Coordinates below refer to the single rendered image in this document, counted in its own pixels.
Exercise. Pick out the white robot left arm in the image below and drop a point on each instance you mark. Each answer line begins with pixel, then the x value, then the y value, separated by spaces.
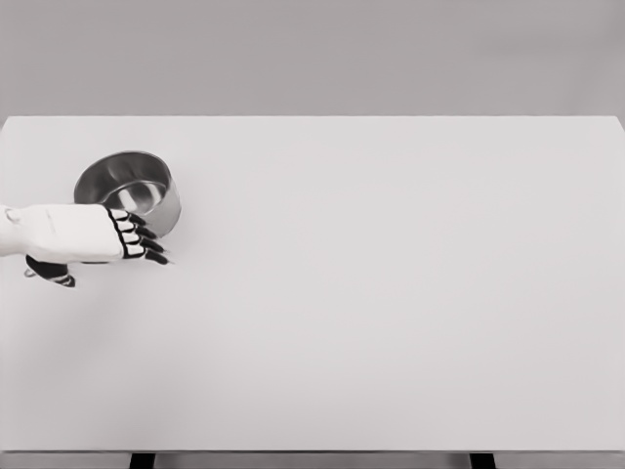
pixel 7 234

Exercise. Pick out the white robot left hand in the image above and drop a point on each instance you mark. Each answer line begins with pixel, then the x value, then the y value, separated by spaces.
pixel 73 232

